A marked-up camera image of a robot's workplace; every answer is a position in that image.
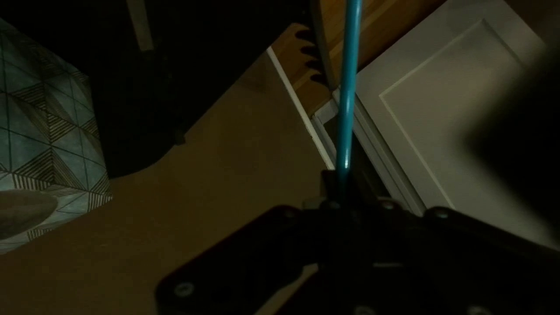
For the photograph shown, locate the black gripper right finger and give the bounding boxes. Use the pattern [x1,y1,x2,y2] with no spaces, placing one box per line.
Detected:
[347,174,560,315]

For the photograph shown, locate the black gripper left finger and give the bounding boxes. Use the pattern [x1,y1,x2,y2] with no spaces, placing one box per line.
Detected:
[154,172,348,315]

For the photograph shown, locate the blue pencil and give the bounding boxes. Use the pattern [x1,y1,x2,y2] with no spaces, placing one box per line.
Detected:
[333,0,364,195]

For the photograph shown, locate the teal patterned tissue box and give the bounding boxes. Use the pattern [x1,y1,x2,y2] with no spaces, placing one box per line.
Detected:
[0,16,114,256]

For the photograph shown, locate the white panelled door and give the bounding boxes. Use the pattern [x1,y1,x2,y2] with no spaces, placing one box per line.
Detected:
[334,0,560,247]

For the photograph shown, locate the white baseboard trim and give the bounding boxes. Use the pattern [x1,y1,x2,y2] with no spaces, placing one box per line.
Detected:
[264,46,336,172]

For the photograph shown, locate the white strip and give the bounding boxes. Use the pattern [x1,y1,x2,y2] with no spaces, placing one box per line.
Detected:
[124,0,156,55]

